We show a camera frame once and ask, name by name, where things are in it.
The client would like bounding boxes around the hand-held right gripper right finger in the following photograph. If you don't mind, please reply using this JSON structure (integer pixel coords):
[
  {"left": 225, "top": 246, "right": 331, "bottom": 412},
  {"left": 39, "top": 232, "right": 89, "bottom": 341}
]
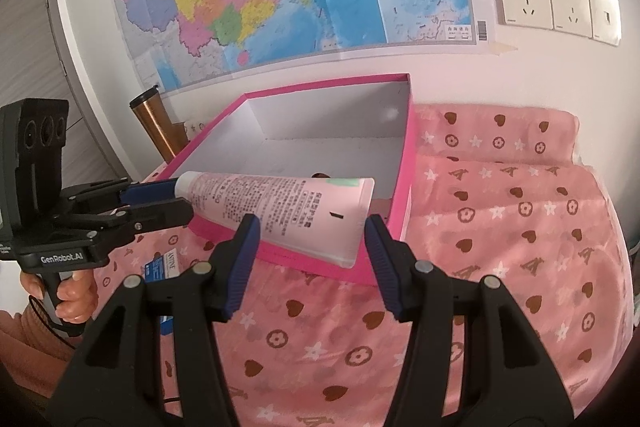
[{"left": 364, "top": 213, "right": 576, "bottom": 427}]

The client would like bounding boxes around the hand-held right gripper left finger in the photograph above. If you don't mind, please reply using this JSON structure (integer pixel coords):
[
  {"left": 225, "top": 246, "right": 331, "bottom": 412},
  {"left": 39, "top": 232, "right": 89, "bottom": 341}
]
[{"left": 47, "top": 213, "right": 262, "bottom": 427}]

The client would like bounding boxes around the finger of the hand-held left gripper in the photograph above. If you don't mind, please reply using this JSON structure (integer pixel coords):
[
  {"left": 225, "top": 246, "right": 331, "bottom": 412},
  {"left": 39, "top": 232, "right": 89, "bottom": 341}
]
[
  {"left": 60, "top": 199, "right": 195, "bottom": 253},
  {"left": 60, "top": 177, "right": 180, "bottom": 208}
]

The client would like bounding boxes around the light pink cream tube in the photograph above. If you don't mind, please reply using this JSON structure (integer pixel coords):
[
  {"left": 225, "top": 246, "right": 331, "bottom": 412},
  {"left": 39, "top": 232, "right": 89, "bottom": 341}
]
[{"left": 175, "top": 171, "right": 376, "bottom": 269}]

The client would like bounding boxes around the pink cardboard box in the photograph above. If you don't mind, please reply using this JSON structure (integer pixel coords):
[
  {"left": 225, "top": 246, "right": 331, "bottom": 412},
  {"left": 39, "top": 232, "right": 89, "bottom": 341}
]
[{"left": 142, "top": 73, "right": 416, "bottom": 286}]

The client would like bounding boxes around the person's left forearm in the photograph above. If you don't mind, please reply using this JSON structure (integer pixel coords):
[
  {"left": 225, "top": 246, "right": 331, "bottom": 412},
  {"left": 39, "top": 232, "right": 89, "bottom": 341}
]
[{"left": 0, "top": 309, "right": 81, "bottom": 363}]

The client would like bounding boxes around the person's left hand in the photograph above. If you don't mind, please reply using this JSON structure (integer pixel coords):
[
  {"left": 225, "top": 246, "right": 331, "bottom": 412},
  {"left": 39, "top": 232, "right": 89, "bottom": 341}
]
[{"left": 22, "top": 269, "right": 98, "bottom": 324}]

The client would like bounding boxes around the blue white carton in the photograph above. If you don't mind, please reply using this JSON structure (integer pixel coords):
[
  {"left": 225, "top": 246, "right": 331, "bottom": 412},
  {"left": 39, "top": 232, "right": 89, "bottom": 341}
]
[{"left": 145, "top": 249, "right": 182, "bottom": 336}]

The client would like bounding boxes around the copper thermos cup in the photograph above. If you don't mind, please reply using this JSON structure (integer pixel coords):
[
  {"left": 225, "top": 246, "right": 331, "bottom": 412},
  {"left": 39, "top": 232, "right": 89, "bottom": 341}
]
[{"left": 129, "top": 88, "right": 183, "bottom": 164}]

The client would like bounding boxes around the grey door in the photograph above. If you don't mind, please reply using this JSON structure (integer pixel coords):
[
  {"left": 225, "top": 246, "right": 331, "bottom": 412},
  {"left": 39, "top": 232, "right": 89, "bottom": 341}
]
[{"left": 0, "top": 0, "right": 126, "bottom": 188}]

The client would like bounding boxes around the pink printed blanket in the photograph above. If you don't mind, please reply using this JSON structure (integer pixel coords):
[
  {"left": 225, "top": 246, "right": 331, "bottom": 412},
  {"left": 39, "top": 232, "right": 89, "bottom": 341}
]
[{"left": 92, "top": 103, "right": 633, "bottom": 427}]

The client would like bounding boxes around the white wall switch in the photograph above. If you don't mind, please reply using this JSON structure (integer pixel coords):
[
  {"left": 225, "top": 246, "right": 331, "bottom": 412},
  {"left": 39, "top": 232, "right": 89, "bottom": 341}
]
[{"left": 587, "top": 0, "right": 622, "bottom": 45}]

